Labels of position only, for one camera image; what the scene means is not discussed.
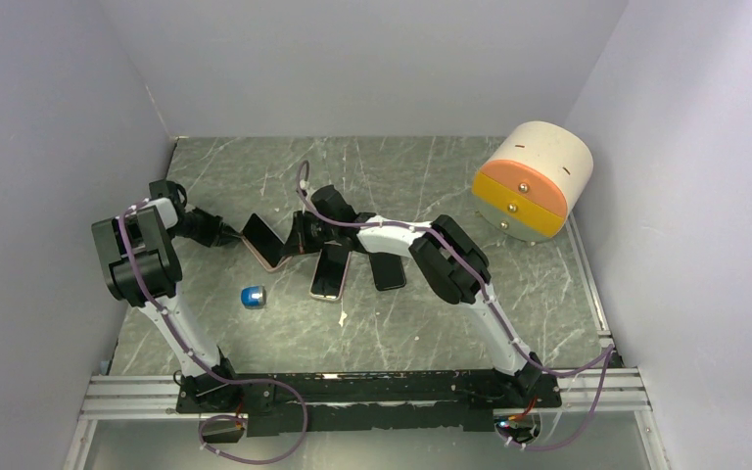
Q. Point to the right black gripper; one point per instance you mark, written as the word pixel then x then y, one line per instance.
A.
pixel 297 241

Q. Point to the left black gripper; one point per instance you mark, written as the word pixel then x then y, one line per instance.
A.
pixel 218 232

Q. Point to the black smartphone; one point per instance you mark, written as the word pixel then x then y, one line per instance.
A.
pixel 330 272

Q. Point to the beige phone case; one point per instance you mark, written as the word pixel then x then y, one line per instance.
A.
pixel 314 285

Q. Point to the black phone case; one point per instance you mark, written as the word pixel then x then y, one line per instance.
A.
pixel 387 271

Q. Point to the pink phone case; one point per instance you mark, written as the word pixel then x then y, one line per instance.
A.
pixel 266 251

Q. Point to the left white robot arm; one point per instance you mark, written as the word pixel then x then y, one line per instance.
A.
pixel 141 267

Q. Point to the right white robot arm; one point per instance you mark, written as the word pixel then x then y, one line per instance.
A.
pixel 453 265

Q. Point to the blue grey small cylinder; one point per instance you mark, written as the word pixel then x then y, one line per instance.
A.
pixel 253 297

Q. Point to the round drawer cabinet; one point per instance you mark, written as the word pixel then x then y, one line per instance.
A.
pixel 530 184

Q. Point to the aluminium frame rail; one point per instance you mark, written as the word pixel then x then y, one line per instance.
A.
pixel 605 388

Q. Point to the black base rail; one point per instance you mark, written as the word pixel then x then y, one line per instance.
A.
pixel 273 404

